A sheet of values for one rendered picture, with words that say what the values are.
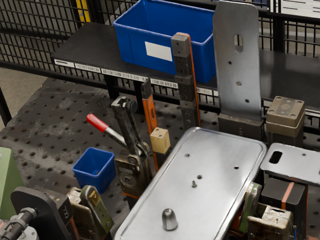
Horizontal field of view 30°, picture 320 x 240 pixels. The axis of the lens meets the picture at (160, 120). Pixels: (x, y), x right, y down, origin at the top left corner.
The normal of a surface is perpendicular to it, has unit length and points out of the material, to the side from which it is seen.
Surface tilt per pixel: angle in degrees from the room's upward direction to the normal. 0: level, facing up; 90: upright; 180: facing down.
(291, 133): 88
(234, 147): 0
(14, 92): 0
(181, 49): 90
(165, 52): 90
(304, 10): 90
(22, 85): 0
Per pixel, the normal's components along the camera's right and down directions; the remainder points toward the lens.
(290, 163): -0.13, -0.76
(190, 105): -0.46, 0.61
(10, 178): 0.93, 0.12
